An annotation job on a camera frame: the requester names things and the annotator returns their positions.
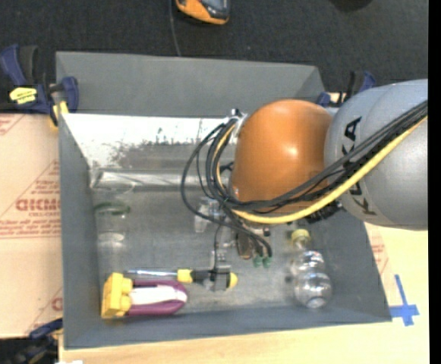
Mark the clear plastic bottle, yellow cap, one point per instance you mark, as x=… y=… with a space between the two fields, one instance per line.
x=311 y=279

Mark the brown cardboard board, red print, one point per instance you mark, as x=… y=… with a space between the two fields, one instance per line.
x=22 y=241

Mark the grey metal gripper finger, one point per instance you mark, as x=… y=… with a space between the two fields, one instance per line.
x=220 y=277

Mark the clear cup with green rim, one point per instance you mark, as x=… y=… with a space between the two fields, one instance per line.
x=111 y=222

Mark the grey metal bin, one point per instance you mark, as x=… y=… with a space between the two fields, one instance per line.
x=159 y=85

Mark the yellow and black screwdriver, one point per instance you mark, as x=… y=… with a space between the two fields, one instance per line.
x=185 y=275

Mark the purple and white case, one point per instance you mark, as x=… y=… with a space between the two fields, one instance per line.
x=155 y=298

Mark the clear glass thing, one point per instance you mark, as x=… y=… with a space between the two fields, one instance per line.
x=206 y=212

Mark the yellow toy block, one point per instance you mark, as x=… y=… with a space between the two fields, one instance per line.
x=114 y=296

